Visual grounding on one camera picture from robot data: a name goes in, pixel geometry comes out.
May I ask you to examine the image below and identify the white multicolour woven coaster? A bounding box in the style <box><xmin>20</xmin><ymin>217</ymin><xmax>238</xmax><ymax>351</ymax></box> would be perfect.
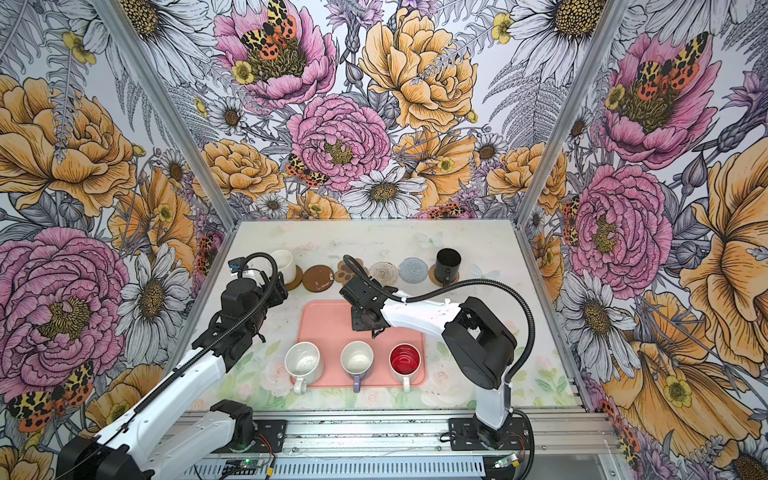
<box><xmin>369</xmin><ymin>261</ymin><xmax>399</xmax><ymax>286</ymax></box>

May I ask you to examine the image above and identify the cork paw print coaster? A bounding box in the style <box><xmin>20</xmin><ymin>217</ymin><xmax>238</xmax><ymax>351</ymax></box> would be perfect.
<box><xmin>334</xmin><ymin>261</ymin><xmax>356</xmax><ymax>285</ymax></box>

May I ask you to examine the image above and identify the scratched round wooden coaster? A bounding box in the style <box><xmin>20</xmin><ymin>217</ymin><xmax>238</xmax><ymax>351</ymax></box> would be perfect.
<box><xmin>302</xmin><ymin>265</ymin><xmax>335</xmax><ymax>293</ymax></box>

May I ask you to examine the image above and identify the light blue woven coaster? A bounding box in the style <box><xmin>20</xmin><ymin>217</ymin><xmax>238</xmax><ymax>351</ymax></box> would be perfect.
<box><xmin>398</xmin><ymin>257</ymin><xmax>429</xmax><ymax>284</ymax></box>

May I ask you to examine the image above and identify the round dark wooden coaster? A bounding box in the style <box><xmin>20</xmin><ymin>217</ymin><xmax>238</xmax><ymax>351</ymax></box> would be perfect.
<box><xmin>284</xmin><ymin>265</ymin><xmax>304</xmax><ymax>291</ymax></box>

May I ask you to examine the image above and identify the round tan wicker coaster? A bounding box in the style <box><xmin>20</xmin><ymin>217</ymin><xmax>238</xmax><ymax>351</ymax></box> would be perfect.
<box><xmin>428</xmin><ymin>264</ymin><xmax>460</xmax><ymax>287</ymax></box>

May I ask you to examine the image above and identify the black mug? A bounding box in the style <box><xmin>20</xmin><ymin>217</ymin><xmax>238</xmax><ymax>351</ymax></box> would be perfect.
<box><xmin>435</xmin><ymin>248</ymin><xmax>462</xmax><ymax>286</ymax></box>

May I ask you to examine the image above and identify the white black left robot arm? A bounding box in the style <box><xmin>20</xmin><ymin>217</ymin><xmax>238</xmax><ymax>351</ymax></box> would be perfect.
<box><xmin>55</xmin><ymin>252</ymin><xmax>288</xmax><ymax>479</ymax></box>

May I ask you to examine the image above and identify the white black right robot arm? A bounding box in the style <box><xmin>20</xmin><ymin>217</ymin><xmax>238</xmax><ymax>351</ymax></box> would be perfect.
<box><xmin>340</xmin><ymin>277</ymin><xmax>517</xmax><ymax>449</ymax></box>

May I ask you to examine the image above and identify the pink rectangular tray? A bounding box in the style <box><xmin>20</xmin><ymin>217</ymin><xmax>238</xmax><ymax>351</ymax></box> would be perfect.
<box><xmin>297</xmin><ymin>301</ymin><xmax>426</xmax><ymax>389</ymax></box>

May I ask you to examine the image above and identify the white mug red inside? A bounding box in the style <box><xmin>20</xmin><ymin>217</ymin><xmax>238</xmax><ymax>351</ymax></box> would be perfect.
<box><xmin>388</xmin><ymin>343</ymin><xmax>422</xmax><ymax>393</ymax></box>

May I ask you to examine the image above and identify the small green circuit board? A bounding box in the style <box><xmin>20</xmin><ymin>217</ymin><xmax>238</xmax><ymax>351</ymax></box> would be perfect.
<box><xmin>220</xmin><ymin>458</ymin><xmax>276</xmax><ymax>479</ymax></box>

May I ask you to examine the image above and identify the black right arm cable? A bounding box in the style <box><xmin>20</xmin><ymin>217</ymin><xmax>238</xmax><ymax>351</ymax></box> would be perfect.
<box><xmin>341</xmin><ymin>254</ymin><xmax>537</xmax><ymax>480</ymax></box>

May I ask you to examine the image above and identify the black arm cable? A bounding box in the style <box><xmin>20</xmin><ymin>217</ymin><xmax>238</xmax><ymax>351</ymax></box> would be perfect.
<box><xmin>341</xmin><ymin>254</ymin><xmax>537</xmax><ymax>480</ymax></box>
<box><xmin>59</xmin><ymin>251</ymin><xmax>280</xmax><ymax>480</ymax></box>

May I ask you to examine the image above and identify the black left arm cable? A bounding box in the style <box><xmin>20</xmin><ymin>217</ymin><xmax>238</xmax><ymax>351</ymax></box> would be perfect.
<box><xmin>59</xmin><ymin>251</ymin><xmax>280</xmax><ymax>480</ymax></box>

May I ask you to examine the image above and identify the white mug purple handle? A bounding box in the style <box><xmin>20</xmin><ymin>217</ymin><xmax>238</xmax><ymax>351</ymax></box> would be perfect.
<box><xmin>340</xmin><ymin>341</ymin><xmax>375</xmax><ymax>393</ymax></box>

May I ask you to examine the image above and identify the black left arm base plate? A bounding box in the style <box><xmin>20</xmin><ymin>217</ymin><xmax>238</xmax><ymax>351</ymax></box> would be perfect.
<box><xmin>216</xmin><ymin>419</ymin><xmax>287</xmax><ymax>454</ymax></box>

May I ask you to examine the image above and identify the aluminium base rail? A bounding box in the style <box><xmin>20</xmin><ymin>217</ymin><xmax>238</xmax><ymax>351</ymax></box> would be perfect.
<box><xmin>110</xmin><ymin>407</ymin><xmax>622</xmax><ymax>460</ymax></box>

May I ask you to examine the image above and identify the white vented cable duct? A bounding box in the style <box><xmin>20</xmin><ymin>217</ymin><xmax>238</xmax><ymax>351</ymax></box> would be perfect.
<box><xmin>179</xmin><ymin>456</ymin><xmax>486</xmax><ymax>479</ymax></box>

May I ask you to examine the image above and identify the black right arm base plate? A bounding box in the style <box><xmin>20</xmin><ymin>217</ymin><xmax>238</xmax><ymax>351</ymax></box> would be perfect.
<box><xmin>441</xmin><ymin>415</ymin><xmax>533</xmax><ymax>451</ymax></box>

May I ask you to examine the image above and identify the aluminium corner post right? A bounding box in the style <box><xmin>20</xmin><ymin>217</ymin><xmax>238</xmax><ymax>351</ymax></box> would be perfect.
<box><xmin>514</xmin><ymin>0</ymin><xmax>630</xmax><ymax>229</ymax></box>

